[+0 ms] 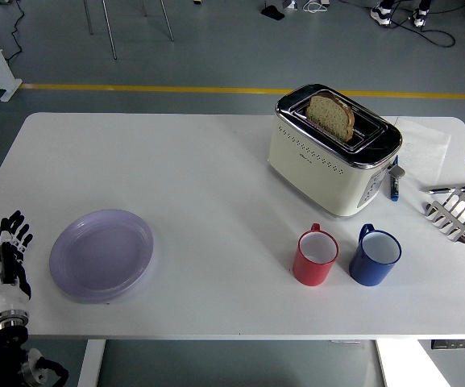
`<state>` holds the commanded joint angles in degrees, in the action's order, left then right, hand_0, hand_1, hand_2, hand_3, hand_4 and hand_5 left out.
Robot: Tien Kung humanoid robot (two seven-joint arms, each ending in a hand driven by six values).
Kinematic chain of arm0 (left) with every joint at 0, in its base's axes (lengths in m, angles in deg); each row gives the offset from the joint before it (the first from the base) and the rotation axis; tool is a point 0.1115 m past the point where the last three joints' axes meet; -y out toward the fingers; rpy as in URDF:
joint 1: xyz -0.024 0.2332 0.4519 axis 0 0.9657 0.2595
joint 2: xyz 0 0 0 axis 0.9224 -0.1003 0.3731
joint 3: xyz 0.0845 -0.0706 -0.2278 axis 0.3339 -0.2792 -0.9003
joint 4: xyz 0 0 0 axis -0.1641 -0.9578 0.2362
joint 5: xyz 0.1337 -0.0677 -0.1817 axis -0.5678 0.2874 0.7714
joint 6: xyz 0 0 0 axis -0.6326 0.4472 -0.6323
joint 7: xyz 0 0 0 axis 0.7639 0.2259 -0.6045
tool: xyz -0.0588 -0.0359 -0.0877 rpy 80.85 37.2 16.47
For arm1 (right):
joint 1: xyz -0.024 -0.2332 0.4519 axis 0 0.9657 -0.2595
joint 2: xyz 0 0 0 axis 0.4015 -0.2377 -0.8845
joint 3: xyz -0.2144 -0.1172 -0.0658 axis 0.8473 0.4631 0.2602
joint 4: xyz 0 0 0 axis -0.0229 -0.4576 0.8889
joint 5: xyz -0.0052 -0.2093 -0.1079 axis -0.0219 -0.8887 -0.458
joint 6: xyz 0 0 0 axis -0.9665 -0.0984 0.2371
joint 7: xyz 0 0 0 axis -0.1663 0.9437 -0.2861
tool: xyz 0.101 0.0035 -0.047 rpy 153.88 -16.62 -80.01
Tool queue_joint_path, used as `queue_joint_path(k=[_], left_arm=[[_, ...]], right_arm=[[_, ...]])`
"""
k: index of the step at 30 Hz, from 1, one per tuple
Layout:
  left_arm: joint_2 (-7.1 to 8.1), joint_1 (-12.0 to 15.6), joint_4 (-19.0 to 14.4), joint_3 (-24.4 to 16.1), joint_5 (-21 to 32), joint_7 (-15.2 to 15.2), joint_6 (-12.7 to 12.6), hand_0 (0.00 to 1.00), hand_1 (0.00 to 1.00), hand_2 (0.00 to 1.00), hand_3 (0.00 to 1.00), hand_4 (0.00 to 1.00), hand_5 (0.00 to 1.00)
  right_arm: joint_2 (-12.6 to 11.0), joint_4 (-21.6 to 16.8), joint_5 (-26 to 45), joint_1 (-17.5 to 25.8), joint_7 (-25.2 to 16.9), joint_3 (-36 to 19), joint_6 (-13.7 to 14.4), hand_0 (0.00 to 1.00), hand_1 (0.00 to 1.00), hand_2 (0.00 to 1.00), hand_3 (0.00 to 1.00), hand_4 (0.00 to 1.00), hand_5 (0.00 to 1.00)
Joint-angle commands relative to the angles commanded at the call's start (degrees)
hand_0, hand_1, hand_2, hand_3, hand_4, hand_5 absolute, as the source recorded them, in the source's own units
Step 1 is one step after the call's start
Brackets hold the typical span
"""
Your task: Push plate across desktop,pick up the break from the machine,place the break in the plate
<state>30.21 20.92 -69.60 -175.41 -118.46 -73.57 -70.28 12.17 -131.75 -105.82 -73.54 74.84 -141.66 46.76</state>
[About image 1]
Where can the black silver pen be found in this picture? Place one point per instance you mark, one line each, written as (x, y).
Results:
(449, 188)

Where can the blue marker pen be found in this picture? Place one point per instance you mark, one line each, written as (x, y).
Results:
(394, 189)

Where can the purple plastic plate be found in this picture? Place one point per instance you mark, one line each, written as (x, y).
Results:
(101, 256)

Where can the white paper sheet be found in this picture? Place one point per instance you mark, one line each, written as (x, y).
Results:
(425, 149)

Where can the person's white black shoe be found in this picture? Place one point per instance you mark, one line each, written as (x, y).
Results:
(380, 16)
(419, 18)

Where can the black table control panel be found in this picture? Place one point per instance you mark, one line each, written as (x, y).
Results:
(457, 344)

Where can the metal chair leg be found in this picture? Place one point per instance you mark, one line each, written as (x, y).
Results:
(88, 16)
(167, 20)
(109, 28)

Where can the black floor pedal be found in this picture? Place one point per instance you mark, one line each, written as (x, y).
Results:
(273, 13)

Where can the bread slice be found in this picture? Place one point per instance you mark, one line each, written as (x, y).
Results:
(329, 117)

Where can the cream chrome toaster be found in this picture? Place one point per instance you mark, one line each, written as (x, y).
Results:
(316, 169)

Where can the blue enamel mug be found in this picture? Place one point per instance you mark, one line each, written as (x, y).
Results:
(367, 272)

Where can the red enamel mug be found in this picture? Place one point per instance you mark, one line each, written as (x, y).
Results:
(310, 272)

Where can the white table leg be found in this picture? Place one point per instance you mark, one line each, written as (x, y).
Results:
(91, 363)

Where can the metal toast rack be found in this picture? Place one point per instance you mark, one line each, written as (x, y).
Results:
(457, 219)

